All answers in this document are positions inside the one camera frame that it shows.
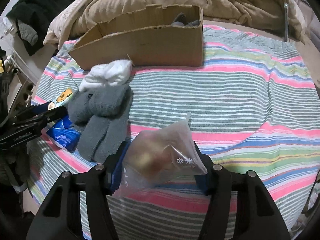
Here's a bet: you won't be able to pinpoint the blue tissue pack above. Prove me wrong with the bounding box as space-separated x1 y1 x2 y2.
46 115 81 152

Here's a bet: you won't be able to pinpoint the grey fluffy sock pair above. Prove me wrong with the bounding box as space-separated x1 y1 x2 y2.
68 84 133 163

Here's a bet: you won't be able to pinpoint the white sock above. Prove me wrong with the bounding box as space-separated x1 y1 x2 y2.
79 60 132 92

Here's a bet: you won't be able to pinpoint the clear zip bag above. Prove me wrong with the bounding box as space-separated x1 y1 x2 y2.
114 112 207 198

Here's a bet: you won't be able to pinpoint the dotted grey sock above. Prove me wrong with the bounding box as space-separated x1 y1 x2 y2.
171 13 200 27

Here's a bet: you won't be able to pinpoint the white shelf unit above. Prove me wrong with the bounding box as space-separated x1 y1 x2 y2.
1 17 35 121

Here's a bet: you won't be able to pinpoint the grey hanging garment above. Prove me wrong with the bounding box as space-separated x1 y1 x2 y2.
17 20 38 46

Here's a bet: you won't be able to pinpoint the black hanging clothes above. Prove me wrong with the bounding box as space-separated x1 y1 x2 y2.
6 0 75 56

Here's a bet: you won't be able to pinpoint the striped colourful towel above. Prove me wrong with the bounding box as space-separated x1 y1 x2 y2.
28 25 319 239

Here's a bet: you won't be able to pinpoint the brown cardboard box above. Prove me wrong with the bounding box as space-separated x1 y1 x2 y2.
69 5 203 70

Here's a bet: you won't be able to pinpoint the beige fleece blanket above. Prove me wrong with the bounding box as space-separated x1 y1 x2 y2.
44 0 306 47

